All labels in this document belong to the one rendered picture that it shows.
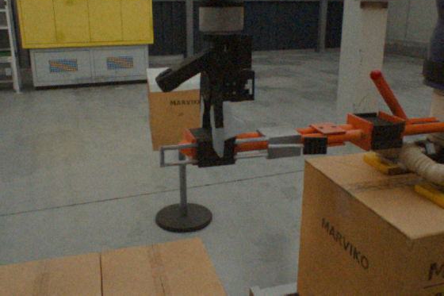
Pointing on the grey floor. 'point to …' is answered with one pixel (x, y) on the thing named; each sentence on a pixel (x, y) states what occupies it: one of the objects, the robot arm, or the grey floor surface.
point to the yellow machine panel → (85, 22)
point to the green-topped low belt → (8, 68)
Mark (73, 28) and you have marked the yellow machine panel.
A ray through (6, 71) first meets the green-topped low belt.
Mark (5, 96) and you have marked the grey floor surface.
